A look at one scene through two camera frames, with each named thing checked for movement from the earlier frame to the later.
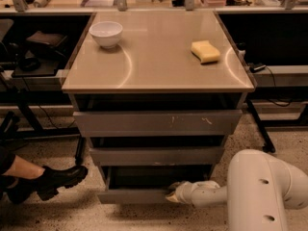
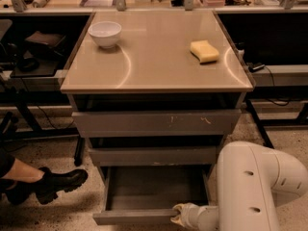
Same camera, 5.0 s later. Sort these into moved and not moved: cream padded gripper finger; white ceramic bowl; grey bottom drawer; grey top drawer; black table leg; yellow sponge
Moved: grey bottom drawer; cream padded gripper finger
Not moved: black table leg; yellow sponge; white ceramic bowl; grey top drawer
